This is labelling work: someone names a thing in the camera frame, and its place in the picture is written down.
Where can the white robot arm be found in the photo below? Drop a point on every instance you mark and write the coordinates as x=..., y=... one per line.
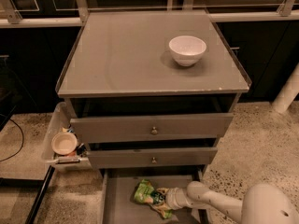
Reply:
x=262, y=203

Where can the grey bottom drawer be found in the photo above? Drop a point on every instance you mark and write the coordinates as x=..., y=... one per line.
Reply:
x=119, y=186

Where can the green rice chip bag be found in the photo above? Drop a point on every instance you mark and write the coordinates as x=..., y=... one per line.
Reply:
x=147, y=194

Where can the grey drawer cabinet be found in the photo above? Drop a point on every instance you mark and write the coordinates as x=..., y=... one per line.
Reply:
x=122, y=66

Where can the grey top drawer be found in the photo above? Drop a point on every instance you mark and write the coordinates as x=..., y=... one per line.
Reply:
x=138, y=128

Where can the brass top drawer knob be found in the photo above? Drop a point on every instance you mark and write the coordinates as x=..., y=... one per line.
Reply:
x=154, y=131

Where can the grey drawer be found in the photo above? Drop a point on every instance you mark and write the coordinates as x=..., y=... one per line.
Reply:
x=119, y=186
x=138, y=128
x=142, y=157

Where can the white ceramic bowl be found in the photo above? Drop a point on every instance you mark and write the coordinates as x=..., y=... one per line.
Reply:
x=187, y=50

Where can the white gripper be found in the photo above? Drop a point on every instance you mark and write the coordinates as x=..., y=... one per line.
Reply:
x=172, y=198

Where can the white metal rail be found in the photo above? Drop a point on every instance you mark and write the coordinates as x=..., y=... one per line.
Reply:
x=215, y=17

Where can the small beige bowl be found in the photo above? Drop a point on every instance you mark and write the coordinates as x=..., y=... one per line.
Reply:
x=64, y=143

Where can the grey middle drawer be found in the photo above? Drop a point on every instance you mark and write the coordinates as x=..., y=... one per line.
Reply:
x=142, y=157

